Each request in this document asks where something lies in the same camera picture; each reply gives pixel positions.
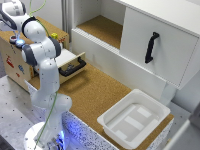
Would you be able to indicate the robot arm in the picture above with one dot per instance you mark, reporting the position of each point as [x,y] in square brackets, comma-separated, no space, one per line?
[45,73]

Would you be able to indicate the white cabinet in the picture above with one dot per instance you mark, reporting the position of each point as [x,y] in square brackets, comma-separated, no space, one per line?
[110,65]

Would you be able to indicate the wooden drawer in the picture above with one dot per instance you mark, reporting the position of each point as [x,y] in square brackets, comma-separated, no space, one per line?
[68,55]

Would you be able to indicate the white plastic box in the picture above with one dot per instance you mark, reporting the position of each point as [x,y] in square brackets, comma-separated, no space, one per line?
[133,120]

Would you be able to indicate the yellow block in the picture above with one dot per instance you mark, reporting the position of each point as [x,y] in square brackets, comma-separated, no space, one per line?
[54,35]

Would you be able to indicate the white sliding door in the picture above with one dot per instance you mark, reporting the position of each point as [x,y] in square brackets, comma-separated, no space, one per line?
[173,50]

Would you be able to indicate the blue button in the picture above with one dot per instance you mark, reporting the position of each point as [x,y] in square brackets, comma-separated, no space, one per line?
[20,42]

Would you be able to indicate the wooden drawer box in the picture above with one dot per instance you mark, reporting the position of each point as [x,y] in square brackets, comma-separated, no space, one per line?
[10,65]

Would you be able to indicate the red button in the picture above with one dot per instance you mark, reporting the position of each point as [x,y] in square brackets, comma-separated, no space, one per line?
[12,40]

